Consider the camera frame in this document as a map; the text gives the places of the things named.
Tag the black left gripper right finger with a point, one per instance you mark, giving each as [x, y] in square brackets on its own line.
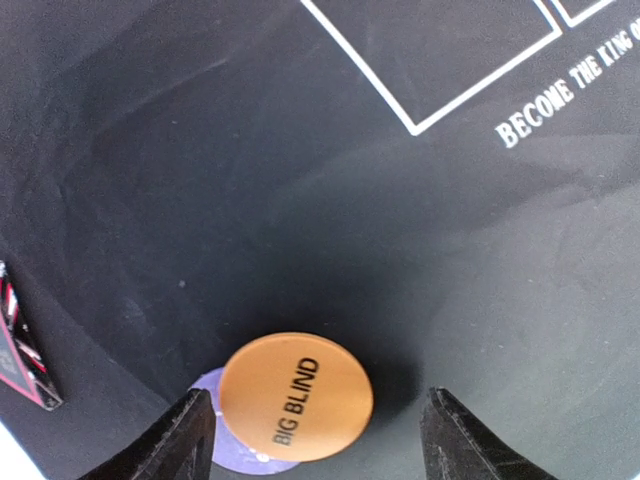
[457, 445]

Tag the black poker mat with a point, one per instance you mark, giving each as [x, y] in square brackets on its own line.
[448, 189]

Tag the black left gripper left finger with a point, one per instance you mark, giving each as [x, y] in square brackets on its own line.
[179, 445]

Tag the purple small blind button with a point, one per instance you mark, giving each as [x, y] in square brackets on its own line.
[228, 451]

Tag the triangular all in token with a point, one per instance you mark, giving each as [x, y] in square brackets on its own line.
[22, 365]

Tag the orange big blind button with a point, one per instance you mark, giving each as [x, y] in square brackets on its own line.
[295, 397]

